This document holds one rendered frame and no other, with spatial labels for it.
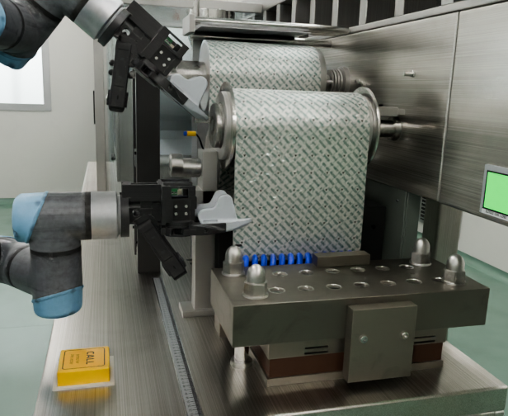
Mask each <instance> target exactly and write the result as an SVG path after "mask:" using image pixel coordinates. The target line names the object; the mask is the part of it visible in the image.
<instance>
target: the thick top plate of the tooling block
mask: <svg viewBox="0 0 508 416"><path fill-rule="evenodd" d="M410 259H411V258H399V259H383V260H369V264H368V265H353V266H337V267H316V266H315V265H314V264H313V263H303V264H287V265H271V266H262V267H263V268H264V270H265V272H266V280H267V292H268V294H269V295H268V297H267V298H265V299H262V300H251V299H248V298H245V297H244V296H243V295H242V293H243V291H244V281H245V280H246V279H247V270H248V268H249V267H244V271H245V275H244V276H242V277H226V276H224V275H223V274H222V270H223V269H222V268H211V287H210V304H211V305H212V307H213V309H214V312H215V313H216V315H217V317H218V319H219V322H220V324H221V326H222V328H223V331H224V332H225V334H226V336H227V338H228V341H229V342H230V344H231V346H232V347H249V346H258V345H267V344H277V343H294V342H303V341H313V340H322V339H331V338H345V337H346V316H347V306H348V305H362V304H373V303H383V302H395V301H406V300H410V301H412V302H413V303H414V304H416V305H417V312H416V328H415V331H421V330H430V329H447V328H457V327H466V326H475V325H484V324H485V323H486V317H487V305H488V299H489V292H490V288H489V287H487V286H484V285H483V284H481V283H479V282H477V281H475V280H473V279H472V278H470V277H467V276H465V281H466V285H464V286H452V285H448V284H445V283H443V282H442V281H441V278H442V277H443V276H444V269H445V267H446V265H444V264H443V263H442V262H439V261H437V260H435V259H434V258H430V262H431V265H430V266H428V267H421V266H416V265H413V264H410V263H409V260H410Z"/></svg>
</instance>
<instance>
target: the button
mask: <svg viewBox="0 0 508 416"><path fill-rule="evenodd" d="M107 381H110V350H109V347H107V346H106V347H88V348H78V349H68V350H62V351H61V352H60V357H59V366H58V371H57V382H58V386H67V385H82V384H91V383H99V382H107Z"/></svg>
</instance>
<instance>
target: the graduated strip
mask: <svg viewBox="0 0 508 416"><path fill-rule="evenodd" d="M153 284H154V288H155V291H156V295H157V298H158V304H159V308H160V311H161V315H162V321H163V324H164V328H165V331H166V335H167V341H168V344H169V348H170V351H171V355H172V360H173V364H174V367H175V371H176V377H177V380H178V384H179V387H180V391H181V397H182V400H183V404H184V407H185V411H186V416H204V413H203V410H202V408H201V404H200V400H199V396H198V394H197V391H196V388H195V383H194V381H193V377H192V374H191V369H190V367H189V364H188V361H187V358H186V354H185V350H184V348H183V345H182V341H181V337H180V334H179V331H178V328H177V325H176V321H175V318H174V314H173V312H172V307H171V304H170V301H169V298H168V295H167V291H166V287H165V285H164V282H163V279H162V277H153Z"/></svg>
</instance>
